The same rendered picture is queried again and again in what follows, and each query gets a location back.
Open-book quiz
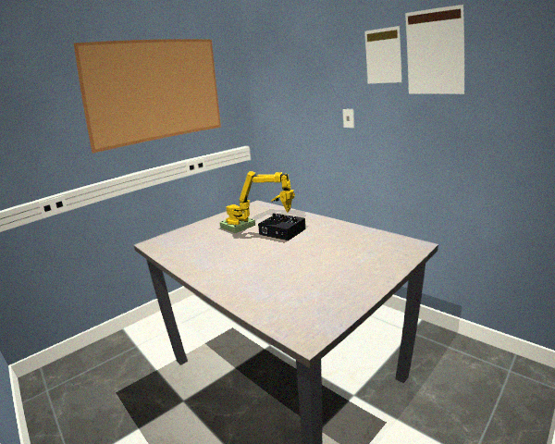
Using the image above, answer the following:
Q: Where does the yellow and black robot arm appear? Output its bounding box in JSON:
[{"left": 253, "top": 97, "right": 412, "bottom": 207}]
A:
[{"left": 226, "top": 171, "right": 290, "bottom": 225}]

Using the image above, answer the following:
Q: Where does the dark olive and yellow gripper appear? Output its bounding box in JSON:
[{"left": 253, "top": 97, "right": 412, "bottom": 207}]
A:
[{"left": 271, "top": 190, "right": 295, "bottom": 213}]

